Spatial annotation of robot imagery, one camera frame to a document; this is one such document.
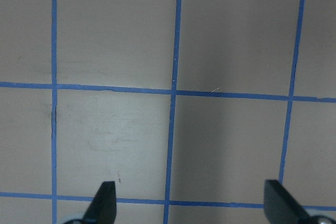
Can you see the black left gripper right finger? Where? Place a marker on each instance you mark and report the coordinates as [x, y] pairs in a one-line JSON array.
[[280, 207]]

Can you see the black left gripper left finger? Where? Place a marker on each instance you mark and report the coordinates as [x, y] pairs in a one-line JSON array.
[[103, 208]]

